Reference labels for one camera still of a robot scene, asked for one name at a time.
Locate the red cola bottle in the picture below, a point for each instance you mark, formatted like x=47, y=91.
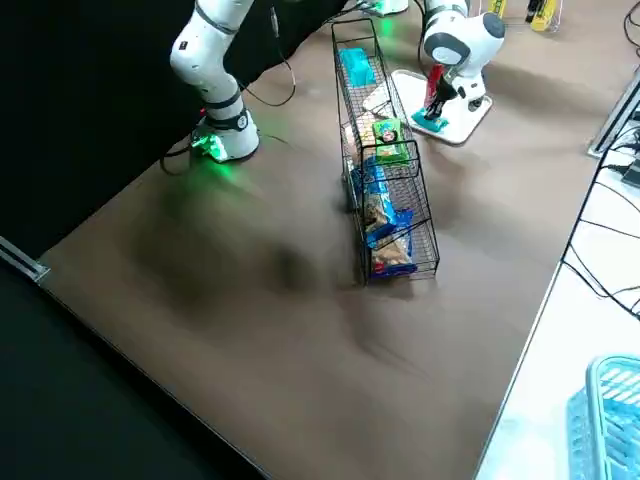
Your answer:
x=434, y=80

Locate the aluminium profile post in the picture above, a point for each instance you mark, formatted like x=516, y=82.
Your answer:
x=22, y=262
x=615, y=117

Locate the blue plastic basket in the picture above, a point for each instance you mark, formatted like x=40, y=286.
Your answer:
x=607, y=425

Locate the green snack packet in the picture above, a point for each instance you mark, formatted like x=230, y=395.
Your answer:
x=389, y=142

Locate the black desk device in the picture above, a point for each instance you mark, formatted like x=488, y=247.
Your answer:
x=632, y=172

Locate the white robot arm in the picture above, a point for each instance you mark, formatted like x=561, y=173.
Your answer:
x=392, y=5
x=210, y=65

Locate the teal chips bag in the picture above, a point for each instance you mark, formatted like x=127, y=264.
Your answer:
x=357, y=65
x=427, y=122

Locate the white printed box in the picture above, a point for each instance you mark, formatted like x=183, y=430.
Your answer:
x=378, y=100

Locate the white rectangular tray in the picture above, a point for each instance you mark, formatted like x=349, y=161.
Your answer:
x=460, y=127

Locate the yellow drink bottle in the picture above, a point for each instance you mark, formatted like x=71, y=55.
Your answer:
x=497, y=6
x=541, y=14

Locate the blue cookie bag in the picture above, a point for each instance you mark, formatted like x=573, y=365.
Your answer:
x=390, y=250

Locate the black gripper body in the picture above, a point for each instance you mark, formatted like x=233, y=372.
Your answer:
x=447, y=87

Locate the long blue snack packet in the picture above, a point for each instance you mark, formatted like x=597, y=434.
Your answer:
x=372, y=179

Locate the clear acrylic bottle shelf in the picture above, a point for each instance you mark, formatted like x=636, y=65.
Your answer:
x=520, y=20

